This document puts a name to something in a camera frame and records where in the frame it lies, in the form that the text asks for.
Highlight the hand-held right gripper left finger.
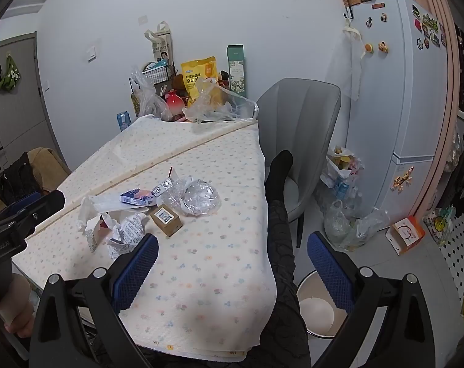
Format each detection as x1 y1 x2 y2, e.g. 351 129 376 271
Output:
29 233 160 368

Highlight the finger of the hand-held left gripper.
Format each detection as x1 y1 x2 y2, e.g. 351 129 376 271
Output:
0 190 66 241

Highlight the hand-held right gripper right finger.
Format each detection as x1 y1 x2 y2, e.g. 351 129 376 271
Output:
307 231 435 368

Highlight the white paper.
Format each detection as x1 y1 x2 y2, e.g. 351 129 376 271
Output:
108 215 147 260

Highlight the white wastebasket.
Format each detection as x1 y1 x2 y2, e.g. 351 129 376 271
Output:
296 269 350 340

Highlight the torn white carton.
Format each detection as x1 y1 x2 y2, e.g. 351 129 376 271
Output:
85 215 110 253

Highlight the small brown cardboard box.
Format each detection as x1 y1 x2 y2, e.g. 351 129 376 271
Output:
150 205 183 237

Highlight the white plastic bag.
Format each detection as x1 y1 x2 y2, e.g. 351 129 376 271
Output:
79 195 151 235

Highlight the blue pink tissue packet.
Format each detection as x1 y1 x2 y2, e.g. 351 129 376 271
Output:
119 188 156 206

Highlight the crushed clear plastic bottle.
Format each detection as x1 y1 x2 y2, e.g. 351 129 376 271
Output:
181 181 221 216

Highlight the person's left hand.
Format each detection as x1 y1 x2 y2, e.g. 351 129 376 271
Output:
0 274 35 339

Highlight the black bag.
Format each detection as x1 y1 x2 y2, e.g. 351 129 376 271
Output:
0 152 44 209

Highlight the brown chair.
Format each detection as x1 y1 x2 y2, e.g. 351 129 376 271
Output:
0 147 72 215

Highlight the clear plastic floor bag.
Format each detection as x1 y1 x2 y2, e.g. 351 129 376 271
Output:
323 198 391 253

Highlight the person's leg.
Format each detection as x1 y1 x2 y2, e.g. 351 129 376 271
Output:
140 149 314 368

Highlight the orange white cardboard box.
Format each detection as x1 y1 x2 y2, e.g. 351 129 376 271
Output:
385 215 426 256

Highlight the floral tablecloth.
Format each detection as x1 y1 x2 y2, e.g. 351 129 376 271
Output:
11 116 277 363

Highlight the grey door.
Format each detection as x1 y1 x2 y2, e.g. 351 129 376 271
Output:
0 32 61 185

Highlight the plastic bag with yellow packets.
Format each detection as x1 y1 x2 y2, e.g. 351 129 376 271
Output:
319 145 365 201

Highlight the gold fridge magnet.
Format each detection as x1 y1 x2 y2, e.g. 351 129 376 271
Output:
390 166 415 191

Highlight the colourful smiley bag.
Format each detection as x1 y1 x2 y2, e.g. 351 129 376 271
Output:
425 206 458 247

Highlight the green hat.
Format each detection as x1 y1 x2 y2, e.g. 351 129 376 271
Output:
0 56 21 93

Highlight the grey chair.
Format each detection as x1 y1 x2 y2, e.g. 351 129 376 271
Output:
255 78 342 250

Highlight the red vase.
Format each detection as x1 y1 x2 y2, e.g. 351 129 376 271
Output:
164 89 185 120

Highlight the white refrigerator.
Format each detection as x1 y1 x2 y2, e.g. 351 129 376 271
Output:
344 0 450 226

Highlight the large clear plastic bag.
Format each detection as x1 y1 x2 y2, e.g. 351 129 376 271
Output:
182 79 260 124

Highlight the printed white tote bag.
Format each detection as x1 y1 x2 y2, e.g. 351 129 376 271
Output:
144 21 174 72

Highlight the yellow snack bag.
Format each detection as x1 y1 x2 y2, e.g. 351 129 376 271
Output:
180 57 219 109

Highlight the white hanging cloth bag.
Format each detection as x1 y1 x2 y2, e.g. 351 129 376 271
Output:
326 18 368 102

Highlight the tall green box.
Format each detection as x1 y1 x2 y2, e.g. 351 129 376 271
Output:
226 44 247 99

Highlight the cluster of fridge magnets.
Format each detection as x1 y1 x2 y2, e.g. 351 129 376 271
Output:
411 5 447 50

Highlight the black wire basket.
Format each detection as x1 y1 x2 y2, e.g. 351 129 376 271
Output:
129 62 176 96

